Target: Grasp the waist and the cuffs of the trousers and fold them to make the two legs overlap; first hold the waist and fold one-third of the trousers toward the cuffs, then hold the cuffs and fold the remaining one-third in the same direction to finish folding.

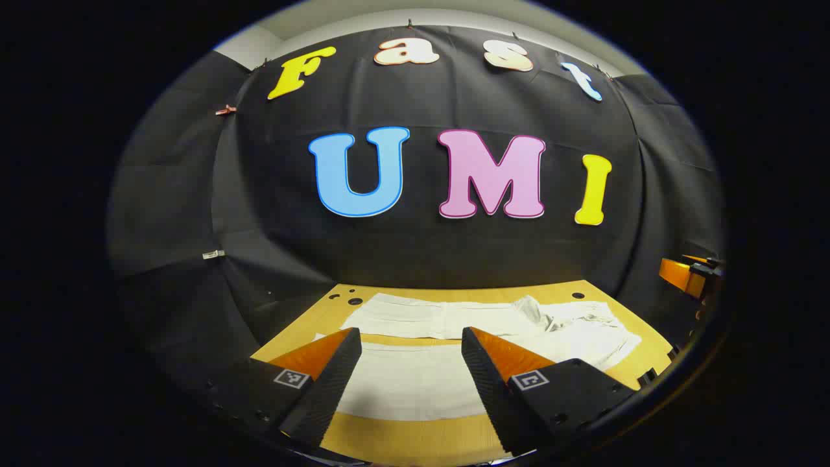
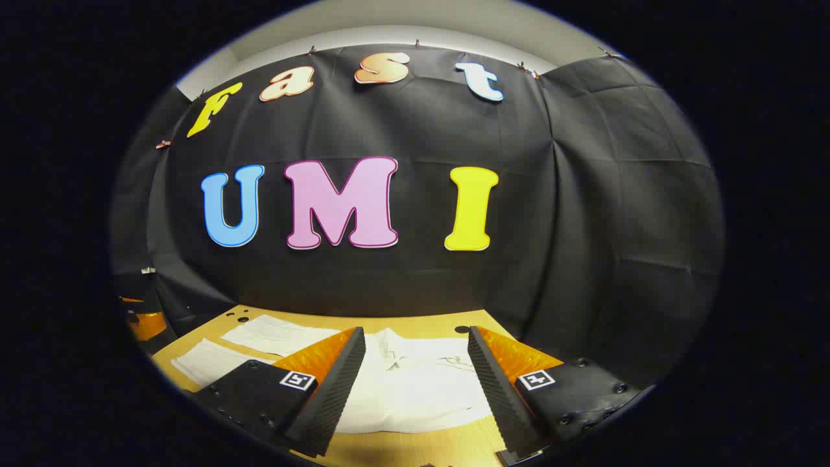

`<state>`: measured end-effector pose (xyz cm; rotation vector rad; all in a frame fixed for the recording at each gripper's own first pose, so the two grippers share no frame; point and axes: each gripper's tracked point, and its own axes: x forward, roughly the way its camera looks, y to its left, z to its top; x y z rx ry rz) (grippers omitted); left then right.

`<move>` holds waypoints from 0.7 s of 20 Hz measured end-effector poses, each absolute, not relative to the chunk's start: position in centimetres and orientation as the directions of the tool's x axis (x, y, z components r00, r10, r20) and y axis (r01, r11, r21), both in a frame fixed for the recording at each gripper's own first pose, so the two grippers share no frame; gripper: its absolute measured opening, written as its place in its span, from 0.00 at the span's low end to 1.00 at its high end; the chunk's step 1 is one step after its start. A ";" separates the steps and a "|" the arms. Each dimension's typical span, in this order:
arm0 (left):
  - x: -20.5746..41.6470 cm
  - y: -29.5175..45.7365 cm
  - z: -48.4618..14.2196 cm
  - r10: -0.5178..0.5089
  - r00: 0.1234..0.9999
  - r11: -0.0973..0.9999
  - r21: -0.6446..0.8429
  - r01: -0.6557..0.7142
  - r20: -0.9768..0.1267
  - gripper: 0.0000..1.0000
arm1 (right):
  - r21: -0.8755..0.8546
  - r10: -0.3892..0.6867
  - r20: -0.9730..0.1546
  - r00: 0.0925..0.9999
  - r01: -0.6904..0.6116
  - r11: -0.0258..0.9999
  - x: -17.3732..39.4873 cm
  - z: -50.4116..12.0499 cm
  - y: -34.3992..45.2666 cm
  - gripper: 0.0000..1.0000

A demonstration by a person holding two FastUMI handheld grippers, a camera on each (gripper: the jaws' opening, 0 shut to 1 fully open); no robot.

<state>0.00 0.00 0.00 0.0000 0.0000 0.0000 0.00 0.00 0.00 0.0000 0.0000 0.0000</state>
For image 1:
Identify white jeans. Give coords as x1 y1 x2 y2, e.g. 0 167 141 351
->
313 293 643 421

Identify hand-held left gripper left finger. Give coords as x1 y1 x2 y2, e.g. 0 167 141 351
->
206 327 362 448

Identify black backdrop cloth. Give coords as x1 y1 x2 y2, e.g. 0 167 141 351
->
107 25 726 416

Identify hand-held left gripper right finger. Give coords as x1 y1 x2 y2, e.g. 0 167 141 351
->
461 326 637 457

